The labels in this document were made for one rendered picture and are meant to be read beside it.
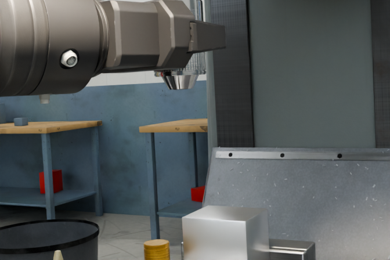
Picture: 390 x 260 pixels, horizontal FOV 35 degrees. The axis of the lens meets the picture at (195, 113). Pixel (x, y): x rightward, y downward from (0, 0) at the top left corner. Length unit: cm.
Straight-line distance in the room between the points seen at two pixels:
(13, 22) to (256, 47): 55
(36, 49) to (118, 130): 533
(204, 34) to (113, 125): 527
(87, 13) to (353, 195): 51
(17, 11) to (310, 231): 56
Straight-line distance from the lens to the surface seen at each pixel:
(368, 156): 88
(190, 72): 54
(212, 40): 54
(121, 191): 583
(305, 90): 90
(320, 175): 88
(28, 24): 43
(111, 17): 48
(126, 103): 569
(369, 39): 88
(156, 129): 457
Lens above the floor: 120
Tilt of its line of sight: 3 degrees down
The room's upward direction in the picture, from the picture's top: 3 degrees counter-clockwise
